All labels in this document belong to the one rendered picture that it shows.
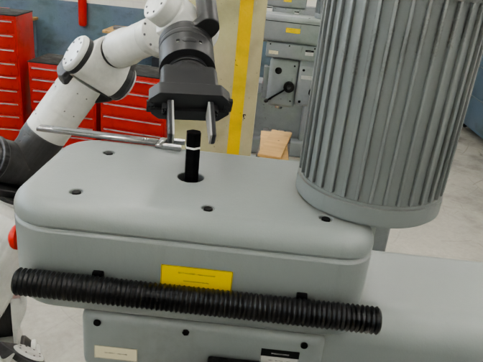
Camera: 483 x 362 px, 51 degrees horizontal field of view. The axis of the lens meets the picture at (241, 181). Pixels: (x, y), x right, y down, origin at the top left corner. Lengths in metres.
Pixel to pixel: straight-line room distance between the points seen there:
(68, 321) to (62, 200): 2.86
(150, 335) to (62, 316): 2.83
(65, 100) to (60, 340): 2.42
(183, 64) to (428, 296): 0.50
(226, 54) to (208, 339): 1.85
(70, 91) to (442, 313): 0.79
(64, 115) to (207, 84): 0.43
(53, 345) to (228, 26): 2.09
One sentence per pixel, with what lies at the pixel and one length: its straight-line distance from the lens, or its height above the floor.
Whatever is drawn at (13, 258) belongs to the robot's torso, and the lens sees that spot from 1.16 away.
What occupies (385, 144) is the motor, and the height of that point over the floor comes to 2.00.
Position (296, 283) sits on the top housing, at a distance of 0.65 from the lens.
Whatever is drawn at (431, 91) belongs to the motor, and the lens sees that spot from 0.62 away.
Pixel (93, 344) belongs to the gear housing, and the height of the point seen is 1.68.
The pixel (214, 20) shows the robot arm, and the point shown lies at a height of 2.09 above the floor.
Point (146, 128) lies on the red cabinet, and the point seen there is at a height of 0.46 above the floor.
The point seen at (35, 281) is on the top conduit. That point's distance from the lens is 0.68.
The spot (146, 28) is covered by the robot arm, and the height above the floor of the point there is 2.05.
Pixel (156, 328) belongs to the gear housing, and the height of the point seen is 1.71.
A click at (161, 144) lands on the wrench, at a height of 1.90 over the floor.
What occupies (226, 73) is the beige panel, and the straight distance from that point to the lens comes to 2.44.
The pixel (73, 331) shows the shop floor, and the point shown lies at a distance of 3.42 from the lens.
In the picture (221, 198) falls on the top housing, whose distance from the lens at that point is 0.67.
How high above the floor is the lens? 2.18
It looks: 23 degrees down
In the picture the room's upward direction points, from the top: 6 degrees clockwise
